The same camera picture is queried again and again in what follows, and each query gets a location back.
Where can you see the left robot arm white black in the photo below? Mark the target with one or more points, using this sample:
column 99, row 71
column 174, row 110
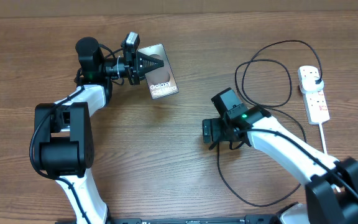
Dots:
column 62, row 147

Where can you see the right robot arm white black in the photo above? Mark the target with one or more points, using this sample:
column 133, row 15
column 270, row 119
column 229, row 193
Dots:
column 331, row 185

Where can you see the white charger plug adapter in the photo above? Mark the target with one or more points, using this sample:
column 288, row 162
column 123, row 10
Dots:
column 310, row 85

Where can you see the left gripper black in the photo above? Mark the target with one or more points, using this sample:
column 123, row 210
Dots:
column 133, row 61

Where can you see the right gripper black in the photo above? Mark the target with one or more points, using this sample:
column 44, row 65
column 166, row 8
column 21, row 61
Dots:
column 217, row 137

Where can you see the white power strip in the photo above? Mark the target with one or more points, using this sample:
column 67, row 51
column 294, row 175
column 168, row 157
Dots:
column 315, row 103

